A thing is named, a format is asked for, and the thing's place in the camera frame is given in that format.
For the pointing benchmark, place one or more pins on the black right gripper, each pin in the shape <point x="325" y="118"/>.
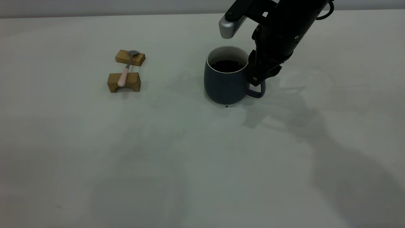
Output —
<point x="278" y="41"/>

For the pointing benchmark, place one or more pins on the grey ceramic cup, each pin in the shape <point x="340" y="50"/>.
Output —
<point x="223" y="87"/>

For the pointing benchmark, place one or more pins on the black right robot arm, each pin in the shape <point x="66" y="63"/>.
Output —
<point x="300" y="9"/>

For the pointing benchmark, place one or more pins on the dark coffee liquid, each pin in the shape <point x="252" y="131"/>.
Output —
<point x="226" y="66"/>

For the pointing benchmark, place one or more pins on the arched wooden block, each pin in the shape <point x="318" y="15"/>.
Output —
<point x="131" y="83"/>

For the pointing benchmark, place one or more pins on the rectangular wooden block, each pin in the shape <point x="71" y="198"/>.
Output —
<point x="121" y="57"/>

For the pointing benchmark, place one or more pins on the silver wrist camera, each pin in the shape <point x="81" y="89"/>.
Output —
<point x="228" y="28"/>

